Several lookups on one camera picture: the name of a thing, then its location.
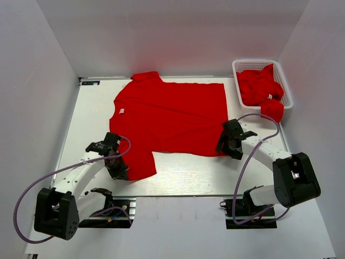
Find red t shirt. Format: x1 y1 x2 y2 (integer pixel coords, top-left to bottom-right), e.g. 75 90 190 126
109 72 228 181

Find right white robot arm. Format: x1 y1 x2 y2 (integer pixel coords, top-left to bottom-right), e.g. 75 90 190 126
216 119 321 215

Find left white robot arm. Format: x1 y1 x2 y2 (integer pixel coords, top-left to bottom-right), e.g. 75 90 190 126
34 132 128 240

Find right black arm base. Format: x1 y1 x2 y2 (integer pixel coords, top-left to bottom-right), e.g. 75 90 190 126
219 187 277 230

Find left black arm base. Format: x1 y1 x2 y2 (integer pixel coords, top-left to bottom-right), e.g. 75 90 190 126
79 197 136 229

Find red t shirts in basket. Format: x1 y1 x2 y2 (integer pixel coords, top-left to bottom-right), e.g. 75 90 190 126
236 64 284 122

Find blue table label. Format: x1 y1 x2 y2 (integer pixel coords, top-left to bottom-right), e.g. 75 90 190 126
81 81 100 86

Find white plastic basket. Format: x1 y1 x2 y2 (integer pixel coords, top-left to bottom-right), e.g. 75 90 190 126
232 59 293 113

